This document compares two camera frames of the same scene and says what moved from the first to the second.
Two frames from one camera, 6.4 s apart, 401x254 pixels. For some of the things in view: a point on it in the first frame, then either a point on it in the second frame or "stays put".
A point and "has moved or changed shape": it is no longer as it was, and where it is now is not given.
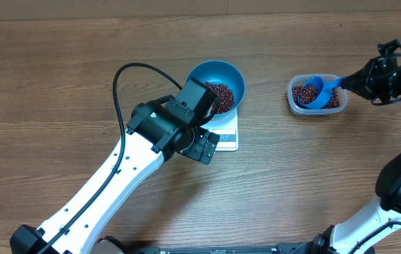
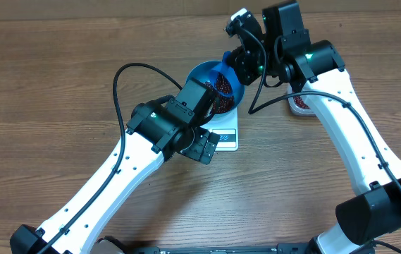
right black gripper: [364, 80] -> [243, 70]
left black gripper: [197, 151] stays put
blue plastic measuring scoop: [321, 101] has moved or changed shape
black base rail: [280, 248] stays put
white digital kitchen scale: [226, 126] stays put
